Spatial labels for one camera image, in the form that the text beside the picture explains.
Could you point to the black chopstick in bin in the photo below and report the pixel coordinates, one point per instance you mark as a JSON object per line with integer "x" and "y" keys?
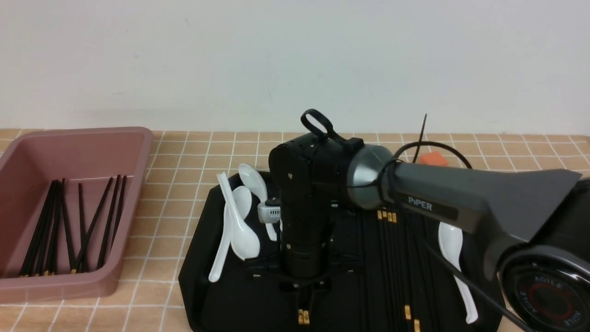
{"x": 120, "y": 208}
{"x": 82, "y": 267}
{"x": 106, "y": 234}
{"x": 94, "y": 220}
{"x": 33, "y": 248}

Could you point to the black chopstick in bin middle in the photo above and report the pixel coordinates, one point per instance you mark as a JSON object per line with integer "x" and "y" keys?
{"x": 82, "y": 267}

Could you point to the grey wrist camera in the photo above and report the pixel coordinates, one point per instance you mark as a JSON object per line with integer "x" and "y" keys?
{"x": 269, "y": 211}

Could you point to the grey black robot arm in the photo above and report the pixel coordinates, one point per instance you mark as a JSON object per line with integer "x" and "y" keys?
{"x": 531, "y": 228}

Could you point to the black chopstick gold tip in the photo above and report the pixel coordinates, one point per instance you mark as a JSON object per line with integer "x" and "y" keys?
{"x": 307, "y": 305}
{"x": 408, "y": 279}
{"x": 300, "y": 310}
{"x": 397, "y": 242}

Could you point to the pink plastic bin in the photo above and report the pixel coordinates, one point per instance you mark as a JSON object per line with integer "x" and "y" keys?
{"x": 69, "y": 157}

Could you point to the black chopstick in bin right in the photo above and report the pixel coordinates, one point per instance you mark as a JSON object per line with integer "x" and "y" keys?
{"x": 106, "y": 234}

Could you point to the black chopstick in bin left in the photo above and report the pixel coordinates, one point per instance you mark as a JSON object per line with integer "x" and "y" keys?
{"x": 33, "y": 248}

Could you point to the black serving tray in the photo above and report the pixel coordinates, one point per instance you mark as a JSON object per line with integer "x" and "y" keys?
{"x": 223, "y": 306}

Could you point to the orange cube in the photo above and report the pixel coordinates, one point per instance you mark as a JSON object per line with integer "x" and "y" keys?
{"x": 433, "y": 158}

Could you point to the black chopstick gold top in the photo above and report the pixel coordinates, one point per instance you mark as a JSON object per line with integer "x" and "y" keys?
{"x": 390, "y": 305}

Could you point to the white spoon bowl down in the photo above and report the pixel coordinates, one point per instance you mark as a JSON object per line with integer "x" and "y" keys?
{"x": 238, "y": 202}

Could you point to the black chopstick in bin rightmost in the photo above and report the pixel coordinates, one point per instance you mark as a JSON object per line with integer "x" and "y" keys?
{"x": 120, "y": 208}

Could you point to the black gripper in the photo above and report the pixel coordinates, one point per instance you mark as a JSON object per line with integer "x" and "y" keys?
{"x": 320, "y": 260}

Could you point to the white spoon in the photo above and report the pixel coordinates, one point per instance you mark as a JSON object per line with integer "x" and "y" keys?
{"x": 253, "y": 180}
{"x": 450, "y": 240}
{"x": 220, "y": 258}

